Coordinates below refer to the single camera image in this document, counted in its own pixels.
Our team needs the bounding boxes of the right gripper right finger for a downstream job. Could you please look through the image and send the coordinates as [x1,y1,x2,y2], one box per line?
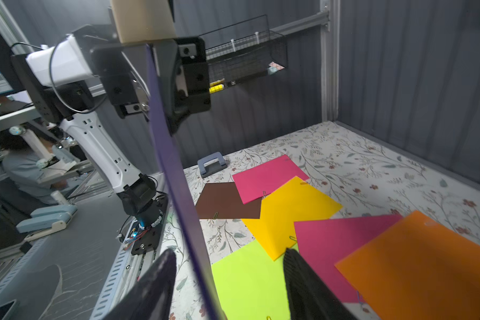
[283,248,355,320]

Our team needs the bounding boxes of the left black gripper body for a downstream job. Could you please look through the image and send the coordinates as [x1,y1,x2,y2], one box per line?
[73,25,211,134]

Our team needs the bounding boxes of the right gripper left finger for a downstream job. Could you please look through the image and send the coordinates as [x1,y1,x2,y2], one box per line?
[105,249,177,320]

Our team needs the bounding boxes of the purple paper sheet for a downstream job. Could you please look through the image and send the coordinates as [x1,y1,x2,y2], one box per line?
[145,44,225,319]

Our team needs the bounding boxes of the lime green paper sheet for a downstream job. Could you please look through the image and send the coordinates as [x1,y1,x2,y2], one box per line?
[212,240,291,319]

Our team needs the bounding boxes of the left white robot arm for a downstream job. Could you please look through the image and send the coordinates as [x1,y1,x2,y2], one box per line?
[11,25,211,229]

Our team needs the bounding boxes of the magenta paper sheet centre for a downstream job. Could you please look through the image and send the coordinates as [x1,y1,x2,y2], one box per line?
[294,215,402,303]

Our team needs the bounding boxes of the magenta paper sheet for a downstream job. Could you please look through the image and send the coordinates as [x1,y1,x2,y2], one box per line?
[294,215,402,303]
[233,155,309,204]

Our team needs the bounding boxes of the yellow highlighter markers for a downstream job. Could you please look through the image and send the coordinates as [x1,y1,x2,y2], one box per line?
[209,79,225,94]

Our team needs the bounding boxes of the yellow paper sheet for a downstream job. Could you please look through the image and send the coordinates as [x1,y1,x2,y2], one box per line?
[243,177,342,261]

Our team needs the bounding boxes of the orange paper sheet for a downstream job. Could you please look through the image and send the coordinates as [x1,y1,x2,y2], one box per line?
[335,211,480,319]

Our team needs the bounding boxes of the brown paper sheet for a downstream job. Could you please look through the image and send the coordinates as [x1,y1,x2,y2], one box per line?
[195,182,262,219]

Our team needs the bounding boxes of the magenta paper sheet left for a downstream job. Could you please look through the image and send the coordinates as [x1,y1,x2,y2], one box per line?
[233,155,309,204]

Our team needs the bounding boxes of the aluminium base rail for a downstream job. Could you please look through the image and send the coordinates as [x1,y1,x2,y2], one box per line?
[0,175,173,320]

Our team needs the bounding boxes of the black wire basket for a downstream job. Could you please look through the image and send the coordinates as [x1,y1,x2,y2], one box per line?
[200,15,288,89]

